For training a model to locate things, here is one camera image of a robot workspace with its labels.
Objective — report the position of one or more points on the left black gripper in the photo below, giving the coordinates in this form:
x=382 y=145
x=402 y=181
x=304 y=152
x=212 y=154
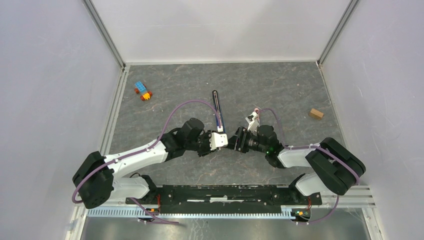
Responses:
x=208 y=135

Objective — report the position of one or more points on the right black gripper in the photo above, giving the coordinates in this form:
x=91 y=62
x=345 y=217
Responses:
x=237 y=142

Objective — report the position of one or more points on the blue stapler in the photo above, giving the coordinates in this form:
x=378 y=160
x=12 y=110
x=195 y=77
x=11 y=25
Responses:
x=218 y=116

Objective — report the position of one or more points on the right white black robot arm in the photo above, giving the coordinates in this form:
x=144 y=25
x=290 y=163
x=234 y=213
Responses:
x=335 y=168

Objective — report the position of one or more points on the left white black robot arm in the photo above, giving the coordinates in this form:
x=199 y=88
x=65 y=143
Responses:
x=103 y=177

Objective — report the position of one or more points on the colourful toy brick car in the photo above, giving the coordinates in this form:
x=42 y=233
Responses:
x=141 y=90

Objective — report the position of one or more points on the small wooden block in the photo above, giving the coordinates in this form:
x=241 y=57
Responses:
x=316 y=114

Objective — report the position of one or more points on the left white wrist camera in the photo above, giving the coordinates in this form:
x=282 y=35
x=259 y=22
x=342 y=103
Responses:
x=218 y=140

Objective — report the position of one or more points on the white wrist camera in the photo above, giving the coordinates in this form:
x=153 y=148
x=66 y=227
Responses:
x=253 y=122
x=218 y=140

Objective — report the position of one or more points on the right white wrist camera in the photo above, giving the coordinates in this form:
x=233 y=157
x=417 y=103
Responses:
x=253 y=122

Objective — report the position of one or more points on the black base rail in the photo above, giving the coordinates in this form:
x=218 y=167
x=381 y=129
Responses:
x=223 y=199

